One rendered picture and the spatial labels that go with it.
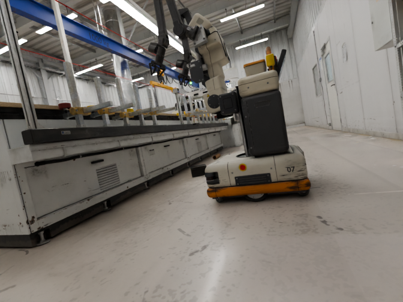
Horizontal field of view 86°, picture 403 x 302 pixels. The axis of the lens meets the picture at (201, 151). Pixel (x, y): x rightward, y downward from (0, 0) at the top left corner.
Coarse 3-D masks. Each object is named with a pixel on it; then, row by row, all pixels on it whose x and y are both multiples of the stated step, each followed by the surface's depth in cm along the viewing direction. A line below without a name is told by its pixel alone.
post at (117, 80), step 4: (116, 80) 194; (120, 80) 196; (116, 84) 195; (120, 84) 195; (116, 88) 195; (120, 88) 195; (120, 92) 195; (120, 96) 195; (120, 100) 196; (124, 100) 198; (120, 104) 196; (124, 104) 197; (124, 120) 197; (128, 120) 199
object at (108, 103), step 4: (100, 104) 147; (104, 104) 146; (108, 104) 145; (112, 104) 147; (84, 108) 152; (88, 108) 151; (92, 108) 150; (96, 108) 149; (100, 108) 150; (84, 112) 153; (88, 112) 154; (64, 116) 159; (68, 116) 158; (72, 116) 158
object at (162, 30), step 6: (156, 0) 153; (156, 6) 154; (162, 6) 155; (156, 12) 155; (162, 12) 154; (156, 18) 155; (162, 18) 154; (162, 24) 154; (162, 30) 154; (162, 36) 154; (168, 36) 159; (168, 42) 158
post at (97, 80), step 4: (96, 80) 171; (100, 80) 173; (96, 84) 171; (100, 84) 173; (96, 88) 172; (100, 88) 172; (100, 92) 171; (100, 96) 172; (100, 100) 172; (104, 100) 174; (104, 116) 173; (108, 116) 175; (104, 120) 173; (108, 120) 175; (104, 124) 174
